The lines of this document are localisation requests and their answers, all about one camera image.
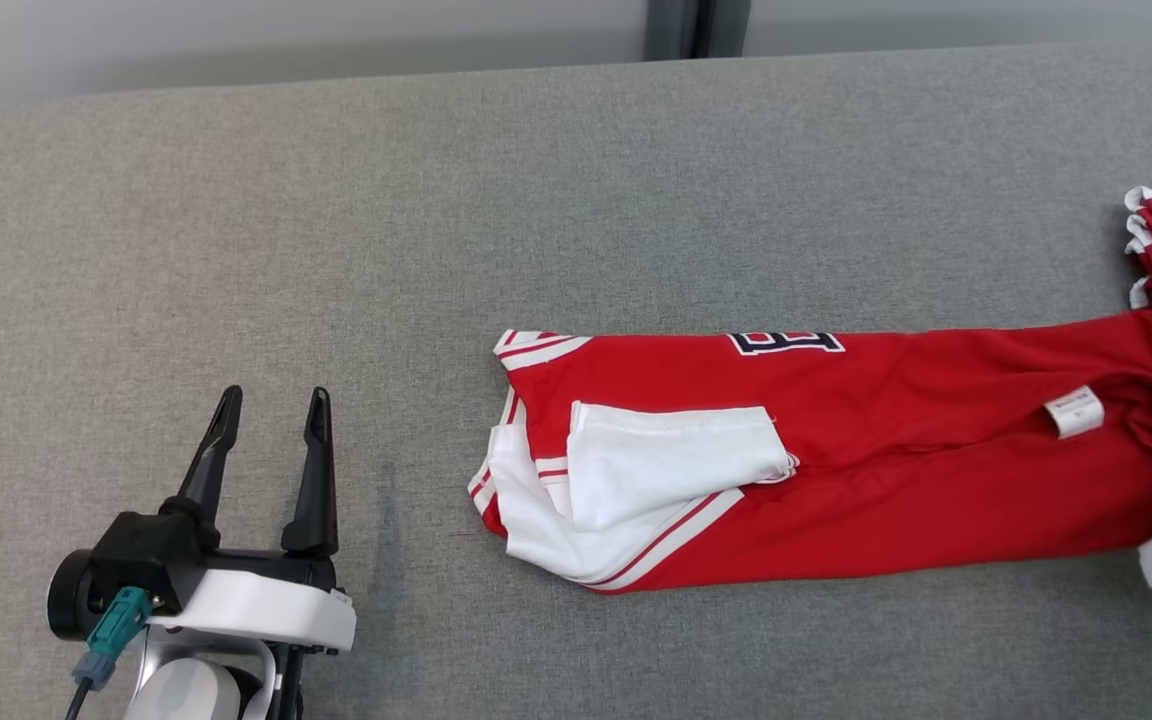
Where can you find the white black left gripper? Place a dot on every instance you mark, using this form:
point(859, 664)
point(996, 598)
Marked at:
point(256, 605)

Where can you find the red white jersey shirt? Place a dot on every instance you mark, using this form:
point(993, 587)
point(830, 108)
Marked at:
point(896, 470)

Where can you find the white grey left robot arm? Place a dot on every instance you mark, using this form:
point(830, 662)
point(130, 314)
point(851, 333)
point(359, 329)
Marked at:
point(186, 690)

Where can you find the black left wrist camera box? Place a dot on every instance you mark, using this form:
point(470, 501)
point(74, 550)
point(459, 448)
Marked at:
point(146, 555)

